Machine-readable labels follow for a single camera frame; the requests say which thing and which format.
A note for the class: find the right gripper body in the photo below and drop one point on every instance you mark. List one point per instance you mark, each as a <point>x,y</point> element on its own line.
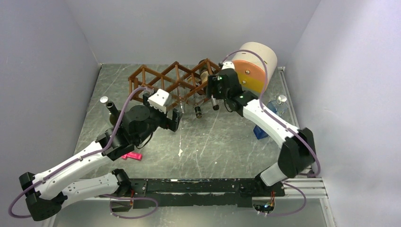
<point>213,81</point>

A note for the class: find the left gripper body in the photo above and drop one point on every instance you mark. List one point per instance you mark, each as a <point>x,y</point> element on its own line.
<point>162,120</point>

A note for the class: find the clear tall glass bottle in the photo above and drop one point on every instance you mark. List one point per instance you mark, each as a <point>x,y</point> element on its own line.
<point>167,109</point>

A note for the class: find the clear square labelled liquor bottle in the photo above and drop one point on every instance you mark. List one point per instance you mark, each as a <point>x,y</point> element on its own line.
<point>196,100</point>

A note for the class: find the brown wooden wine rack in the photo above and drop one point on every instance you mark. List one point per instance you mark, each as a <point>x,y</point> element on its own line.
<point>172,77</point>

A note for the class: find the dark green wine bottle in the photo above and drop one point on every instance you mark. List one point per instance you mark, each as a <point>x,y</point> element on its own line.
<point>112,113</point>

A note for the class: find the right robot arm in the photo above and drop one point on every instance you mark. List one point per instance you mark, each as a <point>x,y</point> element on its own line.
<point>296,145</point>

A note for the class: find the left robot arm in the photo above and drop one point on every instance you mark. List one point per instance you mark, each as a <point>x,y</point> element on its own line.
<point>49,192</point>

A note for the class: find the silver round bottle cap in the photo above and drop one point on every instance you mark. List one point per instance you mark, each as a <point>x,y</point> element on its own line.
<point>104,99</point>

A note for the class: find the cream orange yellow cylinder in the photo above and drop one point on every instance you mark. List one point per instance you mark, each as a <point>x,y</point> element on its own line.
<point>255,64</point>

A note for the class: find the pink plastic tool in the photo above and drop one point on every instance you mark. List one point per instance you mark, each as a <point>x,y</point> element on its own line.
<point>132,155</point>

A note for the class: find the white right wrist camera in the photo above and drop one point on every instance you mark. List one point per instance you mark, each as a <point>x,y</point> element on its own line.
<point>227,65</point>

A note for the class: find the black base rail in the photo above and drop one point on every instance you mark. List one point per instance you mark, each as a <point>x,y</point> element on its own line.
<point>242,192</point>

